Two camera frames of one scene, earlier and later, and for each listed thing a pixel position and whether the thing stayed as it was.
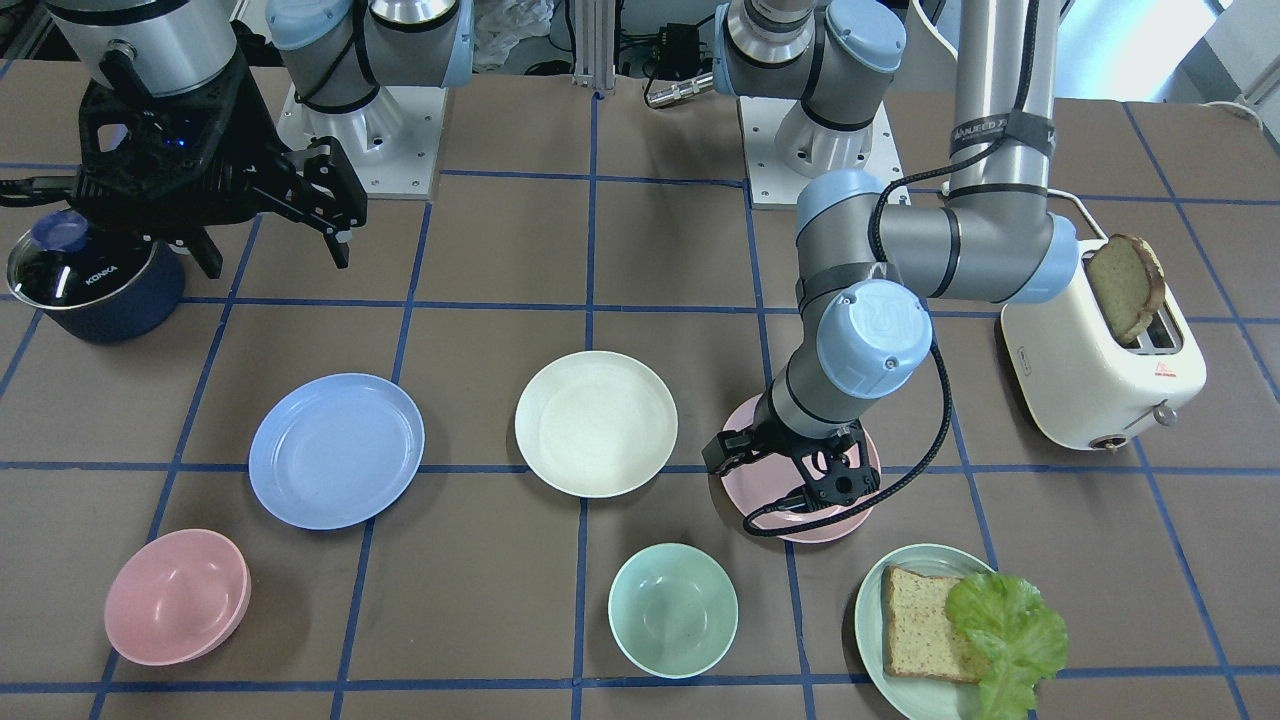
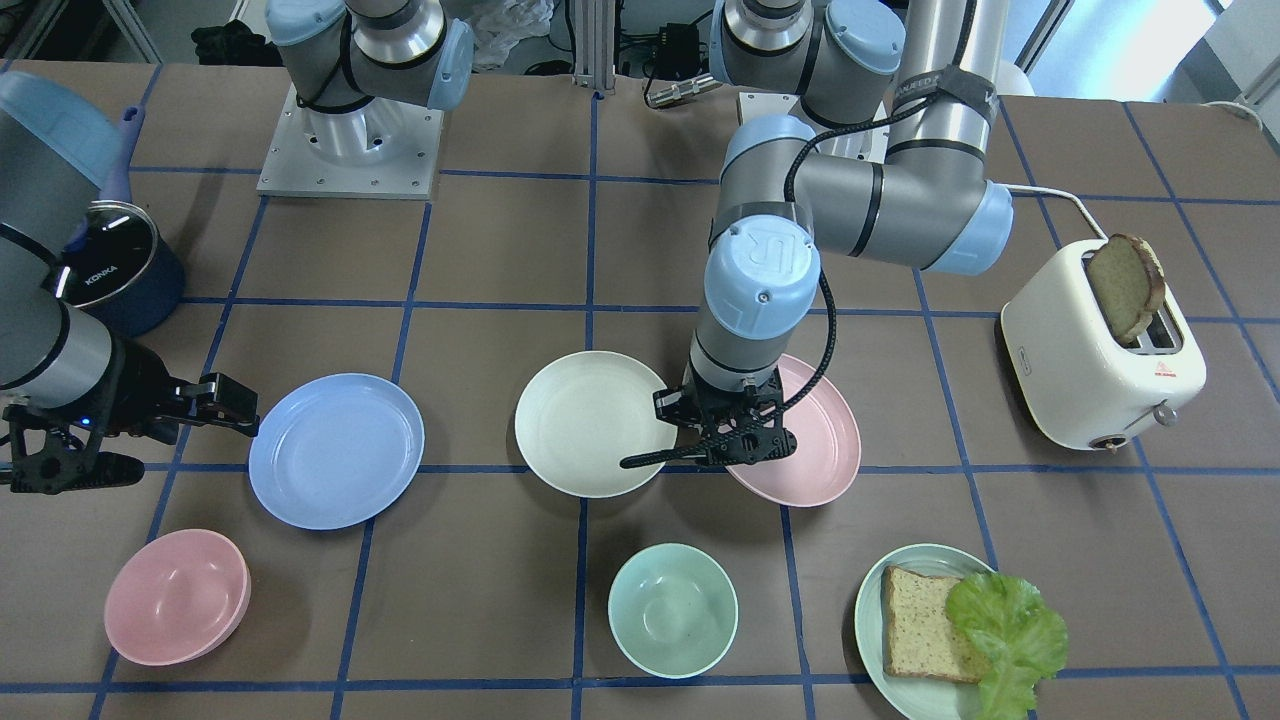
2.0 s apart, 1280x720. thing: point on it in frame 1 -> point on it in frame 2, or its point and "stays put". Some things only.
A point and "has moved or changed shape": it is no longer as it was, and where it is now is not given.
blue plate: [336, 452] stays put
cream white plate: [596, 424] stays put
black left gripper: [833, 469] -> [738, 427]
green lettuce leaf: [1016, 639] stays put
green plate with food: [920, 661] stays put
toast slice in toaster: [1129, 278] stays put
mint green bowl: [673, 610] stays put
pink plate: [763, 481] has moved or changed shape
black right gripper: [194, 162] -> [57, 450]
